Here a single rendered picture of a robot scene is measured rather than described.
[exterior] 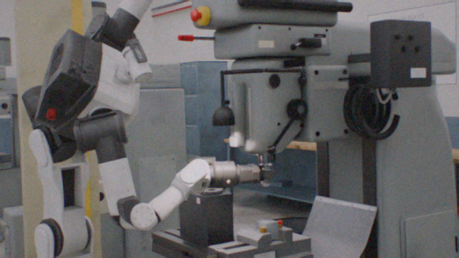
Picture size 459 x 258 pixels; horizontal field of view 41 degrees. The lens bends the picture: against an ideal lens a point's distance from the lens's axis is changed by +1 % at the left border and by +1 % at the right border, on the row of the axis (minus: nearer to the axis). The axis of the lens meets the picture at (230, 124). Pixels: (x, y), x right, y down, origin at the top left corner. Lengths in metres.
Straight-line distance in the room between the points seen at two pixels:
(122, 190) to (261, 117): 0.49
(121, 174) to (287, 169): 6.88
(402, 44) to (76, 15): 2.13
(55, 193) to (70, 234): 0.15
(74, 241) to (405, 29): 1.35
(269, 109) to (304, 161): 6.43
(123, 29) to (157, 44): 9.69
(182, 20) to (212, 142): 2.64
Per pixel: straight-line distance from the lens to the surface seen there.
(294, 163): 8.57
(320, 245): 2.35
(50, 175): 2.26
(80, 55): 2.03
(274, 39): 1.96
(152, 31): 12.02
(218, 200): 2.36
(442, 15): 6.87
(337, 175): 2.37
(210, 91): 9.39
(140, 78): 1.99
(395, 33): 1.97
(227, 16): 1.89
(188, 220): 2.47
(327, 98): 2.10
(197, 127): 9.32
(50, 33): 3.57
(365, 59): 2.12
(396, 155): 2.25
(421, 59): 2.05
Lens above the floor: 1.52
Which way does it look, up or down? 3 degrees down
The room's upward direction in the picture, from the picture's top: 2 degrees counter-clockwise
